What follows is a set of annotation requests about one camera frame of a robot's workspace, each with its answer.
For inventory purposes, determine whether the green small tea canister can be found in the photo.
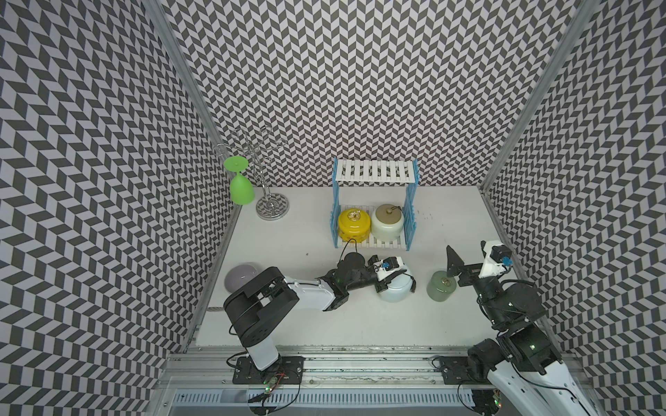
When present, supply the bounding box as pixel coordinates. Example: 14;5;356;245
427;270;458;303

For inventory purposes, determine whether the yellow ceramic tea canister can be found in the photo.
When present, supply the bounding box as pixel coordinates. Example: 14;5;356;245
338;208;371;244

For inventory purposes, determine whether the cream tea canister tan lid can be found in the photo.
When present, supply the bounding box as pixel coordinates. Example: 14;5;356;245
371;204;404;242

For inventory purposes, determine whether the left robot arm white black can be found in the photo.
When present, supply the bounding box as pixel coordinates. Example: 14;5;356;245
223;251;417;371

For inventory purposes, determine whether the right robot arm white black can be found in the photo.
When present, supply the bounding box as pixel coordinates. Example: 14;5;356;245
446;241;602;415

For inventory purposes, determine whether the blue white slatted shelf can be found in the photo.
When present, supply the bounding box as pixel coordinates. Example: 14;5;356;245
329;158;420;251

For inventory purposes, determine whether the grey round coaster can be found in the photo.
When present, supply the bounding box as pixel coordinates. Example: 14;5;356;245
224;263;258;293

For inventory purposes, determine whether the green plastic wine glass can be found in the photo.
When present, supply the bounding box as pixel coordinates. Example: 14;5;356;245
224;156;255;206

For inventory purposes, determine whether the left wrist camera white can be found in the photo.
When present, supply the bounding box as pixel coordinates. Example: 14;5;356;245
377;256;407;273

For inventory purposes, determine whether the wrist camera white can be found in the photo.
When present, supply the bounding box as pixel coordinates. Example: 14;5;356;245
377;256;407;273
479;240;513;278

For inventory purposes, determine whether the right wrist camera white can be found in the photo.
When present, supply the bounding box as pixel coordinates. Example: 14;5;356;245
479;240;513;278

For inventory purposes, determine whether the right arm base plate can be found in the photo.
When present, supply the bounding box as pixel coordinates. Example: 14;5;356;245
433;356;475;386

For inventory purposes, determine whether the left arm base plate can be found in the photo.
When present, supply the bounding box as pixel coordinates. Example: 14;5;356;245
232;355;305;387

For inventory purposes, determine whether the chrome wire glass stand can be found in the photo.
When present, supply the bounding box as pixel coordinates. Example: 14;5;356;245
222;127;290;221

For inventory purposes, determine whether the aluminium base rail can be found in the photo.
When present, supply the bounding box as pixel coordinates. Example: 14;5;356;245
150;345;599;416

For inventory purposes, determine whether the aluminium corner post right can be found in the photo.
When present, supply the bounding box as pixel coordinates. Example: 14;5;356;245
480;0;601;196

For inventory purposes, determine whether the aluminium corner post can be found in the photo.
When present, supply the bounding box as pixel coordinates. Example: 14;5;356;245
480;0;601;196
142;0;246;209

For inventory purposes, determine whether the aluminium corner post left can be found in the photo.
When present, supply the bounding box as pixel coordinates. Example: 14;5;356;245
142;0;246;209

